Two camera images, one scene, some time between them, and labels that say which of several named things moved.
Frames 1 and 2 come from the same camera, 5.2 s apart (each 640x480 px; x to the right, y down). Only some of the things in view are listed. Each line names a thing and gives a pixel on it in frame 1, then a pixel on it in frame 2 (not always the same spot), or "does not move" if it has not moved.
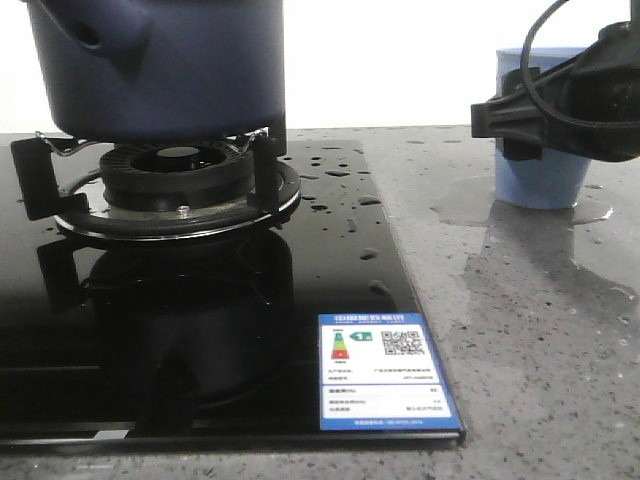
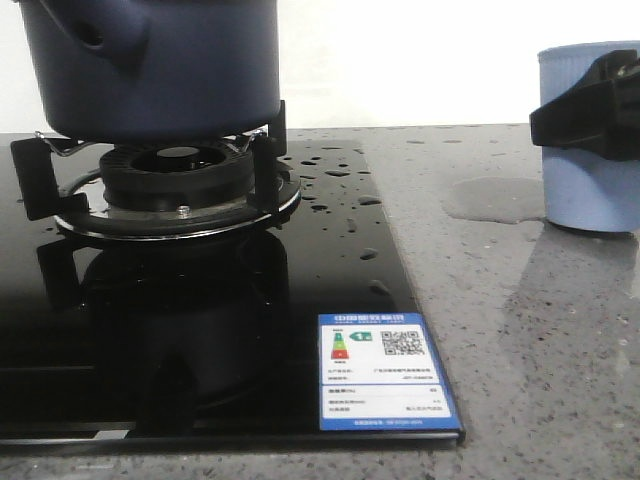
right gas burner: (152, 191) does not move
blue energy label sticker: (380, 372) does not move
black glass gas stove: (169, 293) does not move
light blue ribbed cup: (559, 178) -> (584, 190)
